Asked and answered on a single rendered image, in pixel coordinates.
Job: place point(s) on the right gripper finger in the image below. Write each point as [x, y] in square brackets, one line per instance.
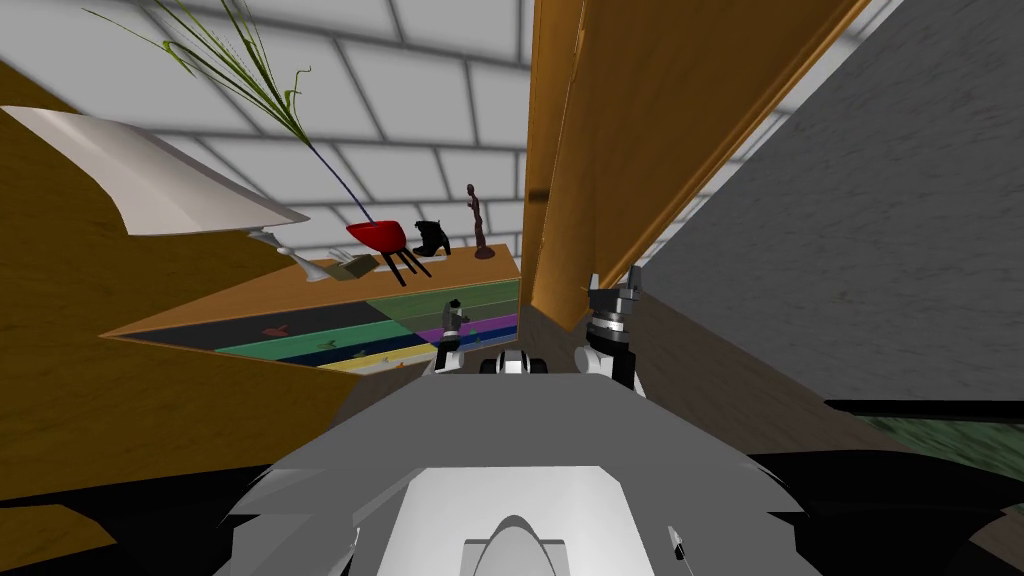
[634, 279]
[594, 282]

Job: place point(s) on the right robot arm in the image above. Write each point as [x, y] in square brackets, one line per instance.
[614, 366]

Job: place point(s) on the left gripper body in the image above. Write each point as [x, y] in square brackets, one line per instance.
[454, 317]

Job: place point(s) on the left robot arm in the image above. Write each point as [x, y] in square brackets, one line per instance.
[448, 349]

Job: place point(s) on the brown wooden door leaf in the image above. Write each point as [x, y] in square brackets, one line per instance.
[640, 144]

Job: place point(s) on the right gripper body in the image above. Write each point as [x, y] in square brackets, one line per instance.
[614, 302]

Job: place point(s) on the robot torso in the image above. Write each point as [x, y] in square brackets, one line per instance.
[520, 432]

